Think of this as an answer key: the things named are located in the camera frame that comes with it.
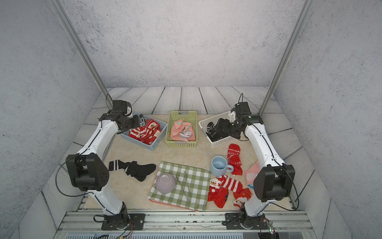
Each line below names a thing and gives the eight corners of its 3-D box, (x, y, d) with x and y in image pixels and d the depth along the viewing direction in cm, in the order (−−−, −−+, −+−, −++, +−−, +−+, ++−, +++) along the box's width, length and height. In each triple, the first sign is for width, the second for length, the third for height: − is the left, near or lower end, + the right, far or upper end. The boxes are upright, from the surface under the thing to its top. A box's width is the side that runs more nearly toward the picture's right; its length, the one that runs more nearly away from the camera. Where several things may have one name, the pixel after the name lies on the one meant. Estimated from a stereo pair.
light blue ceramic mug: (213, 179, 89) (214, 173, 82) (207, 165, 95) (208, 158, 88) (231, 173, 91) (233, 167, 84) (224, 160, 97) (226, 153, 90)
